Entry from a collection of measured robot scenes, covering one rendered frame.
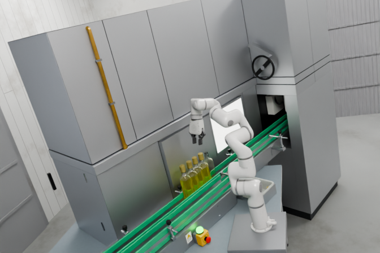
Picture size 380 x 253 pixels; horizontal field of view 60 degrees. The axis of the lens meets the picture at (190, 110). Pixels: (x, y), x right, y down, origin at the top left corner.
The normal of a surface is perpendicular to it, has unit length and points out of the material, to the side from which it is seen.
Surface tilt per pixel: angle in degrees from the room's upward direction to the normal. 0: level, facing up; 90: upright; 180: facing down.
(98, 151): 90
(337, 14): 90
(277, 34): 90
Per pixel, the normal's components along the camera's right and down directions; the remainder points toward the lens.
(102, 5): -0.26, 0.35
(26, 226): 0.94, -0.11
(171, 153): 0.71, 0.07
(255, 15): -0.68, 0.36
